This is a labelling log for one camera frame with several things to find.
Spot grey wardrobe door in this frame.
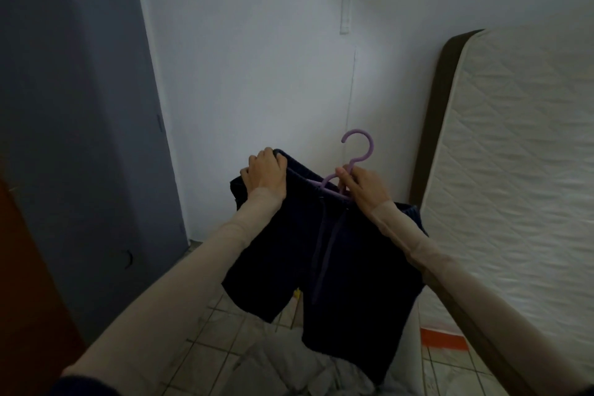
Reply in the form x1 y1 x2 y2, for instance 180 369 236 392
0 0 190 345

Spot person's right forearm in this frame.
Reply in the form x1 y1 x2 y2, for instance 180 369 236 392
369 201 594 396

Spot reddish brown wooden door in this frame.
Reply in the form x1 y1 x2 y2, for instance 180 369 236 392
0 178 88 396

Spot dark navy shorts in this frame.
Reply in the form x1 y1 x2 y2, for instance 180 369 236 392
221 149 428 385

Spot purple plastic clothes hanger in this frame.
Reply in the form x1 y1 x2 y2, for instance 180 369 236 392
304 129 375 200

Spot person's left forearm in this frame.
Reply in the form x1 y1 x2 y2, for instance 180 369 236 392
60 188 285 396

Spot person's left hand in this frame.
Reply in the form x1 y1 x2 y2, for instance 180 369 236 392
240 147 288 200

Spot person's right hand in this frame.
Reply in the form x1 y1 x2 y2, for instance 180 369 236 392
335 165 395 220

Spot grey crumpled cloth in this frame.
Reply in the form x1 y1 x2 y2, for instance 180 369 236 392
218 328 418 396

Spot white quilted mattress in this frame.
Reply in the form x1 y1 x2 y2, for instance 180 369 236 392
409 15 594 382

